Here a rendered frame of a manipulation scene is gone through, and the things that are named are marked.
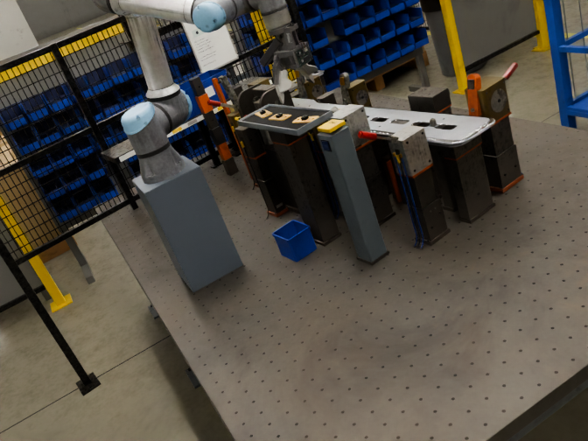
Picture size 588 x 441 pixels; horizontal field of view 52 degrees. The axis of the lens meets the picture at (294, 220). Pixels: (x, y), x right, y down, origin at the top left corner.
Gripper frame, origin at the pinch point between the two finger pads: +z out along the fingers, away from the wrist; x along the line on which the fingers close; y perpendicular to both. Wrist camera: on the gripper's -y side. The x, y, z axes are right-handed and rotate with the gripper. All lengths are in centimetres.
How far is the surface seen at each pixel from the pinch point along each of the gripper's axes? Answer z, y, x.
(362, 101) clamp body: 27, -25, 59
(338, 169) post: 20.9, 13.5, -7.7
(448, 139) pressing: 24.4, 35.2, 17.5
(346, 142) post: 14.3, 16.2, -3.6
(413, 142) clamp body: 20.6, 29.6, 8.4
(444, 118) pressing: 24.4, 26.4, 32.4
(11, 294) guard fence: 103, -266, -33
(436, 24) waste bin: 75, -155, 343
